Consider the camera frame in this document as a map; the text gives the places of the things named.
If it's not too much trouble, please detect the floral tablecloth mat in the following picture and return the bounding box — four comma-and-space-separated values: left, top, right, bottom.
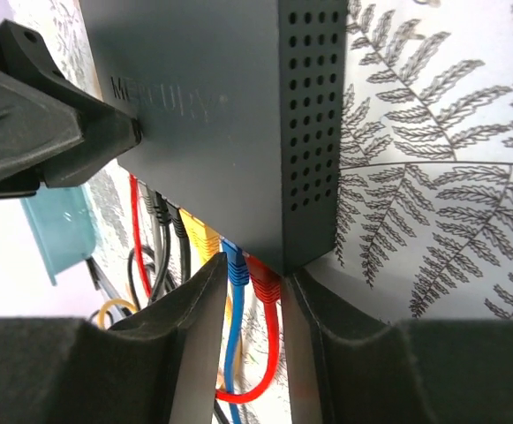
8, 0, 513, 424

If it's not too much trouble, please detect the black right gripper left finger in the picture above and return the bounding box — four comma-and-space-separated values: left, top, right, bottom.
0, 254, 227, 423

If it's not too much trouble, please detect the black ethernet cable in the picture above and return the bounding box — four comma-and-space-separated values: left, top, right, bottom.
125, 192, 230, 424

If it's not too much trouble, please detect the black network switch box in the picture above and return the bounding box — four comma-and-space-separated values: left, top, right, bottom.
80, 1, 346, 275

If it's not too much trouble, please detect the teal transparent plastic tray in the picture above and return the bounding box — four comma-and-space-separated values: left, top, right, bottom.
20, 186, 96, 285

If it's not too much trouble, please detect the blue ethernet cable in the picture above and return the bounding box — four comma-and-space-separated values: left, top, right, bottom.
220, 238, 251, 424

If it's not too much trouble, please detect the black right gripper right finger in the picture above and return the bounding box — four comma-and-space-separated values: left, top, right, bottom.
281, 271, 513, 423

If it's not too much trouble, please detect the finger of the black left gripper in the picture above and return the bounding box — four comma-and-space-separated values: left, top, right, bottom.
0, 20, 141, 199

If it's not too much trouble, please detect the grey ethernet cable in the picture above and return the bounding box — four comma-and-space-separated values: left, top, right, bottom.
143, 187, 169, 284

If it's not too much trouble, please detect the red ethernet cable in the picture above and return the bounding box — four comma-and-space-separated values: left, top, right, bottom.
128, 174, 282, 405

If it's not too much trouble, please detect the yellow ethernet cable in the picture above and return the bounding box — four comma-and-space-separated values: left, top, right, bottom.
96, 208, 244, 394

